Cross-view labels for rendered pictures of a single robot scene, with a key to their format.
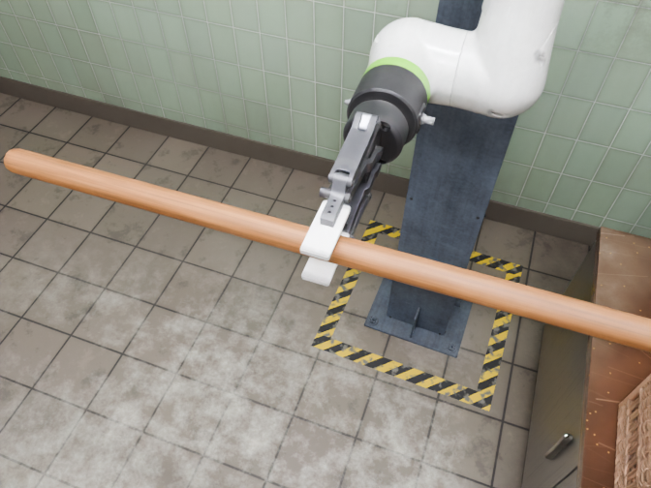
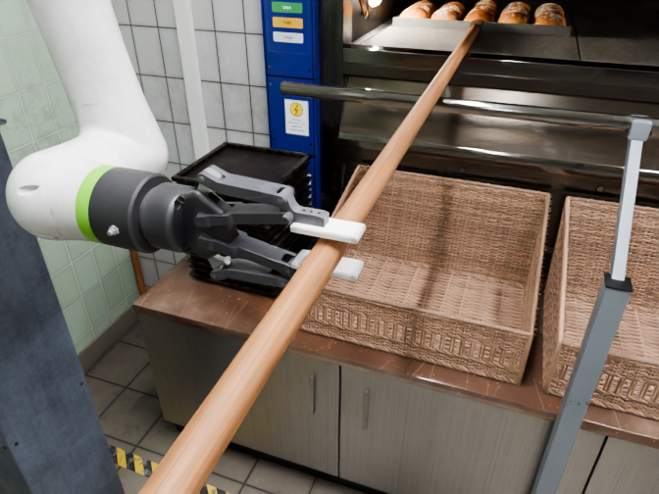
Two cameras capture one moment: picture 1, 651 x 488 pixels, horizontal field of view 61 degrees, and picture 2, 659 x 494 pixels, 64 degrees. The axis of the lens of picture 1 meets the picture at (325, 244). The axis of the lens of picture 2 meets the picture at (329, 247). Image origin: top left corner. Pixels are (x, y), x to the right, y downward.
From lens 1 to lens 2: 60 cm
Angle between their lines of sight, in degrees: 65
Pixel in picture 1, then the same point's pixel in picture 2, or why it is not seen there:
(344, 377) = not seen: outside the picture
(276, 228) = (317, 266)
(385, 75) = (122, 175)
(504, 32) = (128, 102)
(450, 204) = (54, 401)
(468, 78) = (134, 157)
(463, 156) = (30, 343)
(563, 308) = (391, 155)
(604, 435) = (322, 342)
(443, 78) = not seen: hidden behind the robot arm
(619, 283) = (194, 306)
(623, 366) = not seen: hidden behind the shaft
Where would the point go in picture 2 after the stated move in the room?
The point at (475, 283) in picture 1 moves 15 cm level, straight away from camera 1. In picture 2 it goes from (375, 178) to (271, 158)
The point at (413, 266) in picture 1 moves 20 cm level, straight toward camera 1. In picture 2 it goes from (361, 199) to (545, 222)
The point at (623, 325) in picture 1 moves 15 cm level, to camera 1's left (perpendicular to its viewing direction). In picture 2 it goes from (400, 141) to (415, 186)
